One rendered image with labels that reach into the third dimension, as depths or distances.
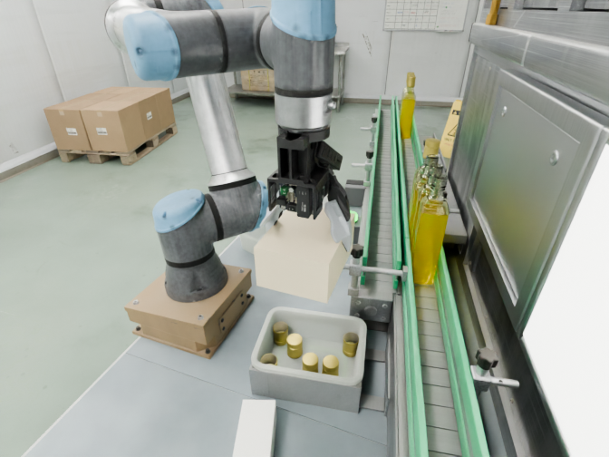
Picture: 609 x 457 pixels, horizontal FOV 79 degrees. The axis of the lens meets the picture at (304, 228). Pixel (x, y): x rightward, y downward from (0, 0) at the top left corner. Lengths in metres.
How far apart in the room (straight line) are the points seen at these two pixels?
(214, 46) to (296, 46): 0.11
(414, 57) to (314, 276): 6.23
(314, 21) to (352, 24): 6.19
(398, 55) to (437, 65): 0.64
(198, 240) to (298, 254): 0.35
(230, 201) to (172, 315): 0.28
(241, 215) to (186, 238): 0.13
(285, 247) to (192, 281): 0.37
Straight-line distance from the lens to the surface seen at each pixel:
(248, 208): 0.86
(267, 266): 0.57
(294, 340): 0.84
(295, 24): 0.46
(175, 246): 0.85
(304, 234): 0.59
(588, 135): 0.58
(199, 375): 0.89
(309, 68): 0.46
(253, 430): 0.73
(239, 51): 0.53
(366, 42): 6.64
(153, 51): 0.50
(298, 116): 0.47
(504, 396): 0.87
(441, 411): 0.70
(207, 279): 0.89
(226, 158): 0.86
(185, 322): 0.86
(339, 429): 0.80
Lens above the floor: 1.44
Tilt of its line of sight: 31 degrees down
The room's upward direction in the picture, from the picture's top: straight up
